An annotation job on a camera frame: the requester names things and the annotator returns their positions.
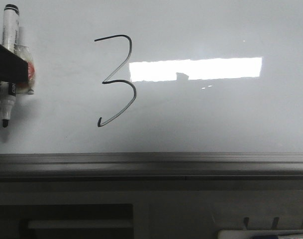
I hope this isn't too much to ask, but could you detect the white tray with blue item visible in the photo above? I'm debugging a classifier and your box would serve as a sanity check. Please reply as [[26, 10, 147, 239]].
[[216, 230, 303, 239]]

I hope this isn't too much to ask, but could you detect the dark metal hook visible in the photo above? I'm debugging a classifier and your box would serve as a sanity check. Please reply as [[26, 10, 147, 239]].
[[271, 217, 280, 230], [243, 217, 250, 230]]

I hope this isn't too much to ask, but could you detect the white whiteboard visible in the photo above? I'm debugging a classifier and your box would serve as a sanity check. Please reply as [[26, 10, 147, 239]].
[[0, 0, 303, 153]]

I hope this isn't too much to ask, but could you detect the white black whiteboard marker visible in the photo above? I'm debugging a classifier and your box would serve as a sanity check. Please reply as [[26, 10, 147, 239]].
[[0, 4, 19, 128]]

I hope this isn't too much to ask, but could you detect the grey aluminium whiteboard frame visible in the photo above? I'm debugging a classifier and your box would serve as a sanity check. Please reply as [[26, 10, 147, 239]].
[[0, 152, 303, 180]]

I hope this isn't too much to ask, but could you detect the dark middle metal hook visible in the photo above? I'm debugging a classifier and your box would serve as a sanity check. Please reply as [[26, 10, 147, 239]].
[[271, 217, 280, 230]]

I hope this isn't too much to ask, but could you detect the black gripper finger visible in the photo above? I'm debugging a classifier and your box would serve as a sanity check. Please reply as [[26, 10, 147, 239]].
[[0, 44, 28, 84]]

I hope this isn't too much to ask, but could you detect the dark left metal hook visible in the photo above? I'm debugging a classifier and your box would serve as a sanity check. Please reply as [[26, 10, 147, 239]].
[[243, 217, 250, 230]]

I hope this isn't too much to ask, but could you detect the red magnet taped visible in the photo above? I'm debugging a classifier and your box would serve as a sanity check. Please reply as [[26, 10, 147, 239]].
[[14, 45, 36, 95]]

